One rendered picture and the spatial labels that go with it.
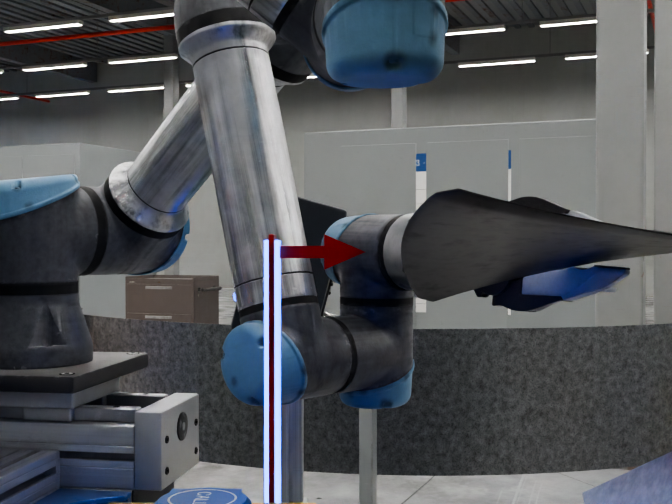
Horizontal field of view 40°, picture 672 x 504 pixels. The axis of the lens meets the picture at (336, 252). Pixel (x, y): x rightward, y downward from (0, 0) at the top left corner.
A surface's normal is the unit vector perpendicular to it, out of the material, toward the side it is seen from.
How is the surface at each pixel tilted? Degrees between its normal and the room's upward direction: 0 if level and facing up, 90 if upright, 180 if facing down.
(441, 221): 163
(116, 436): 90
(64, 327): 72
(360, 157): 90
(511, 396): 90
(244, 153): 80
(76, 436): 90
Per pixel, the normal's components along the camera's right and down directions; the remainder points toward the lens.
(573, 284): -0.79, -0.10
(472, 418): 0.07, 0.01
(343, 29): -0.67, 0.06
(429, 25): 0.66, 0.05
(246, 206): -0.31, -0.10
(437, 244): -0.02, 0.96
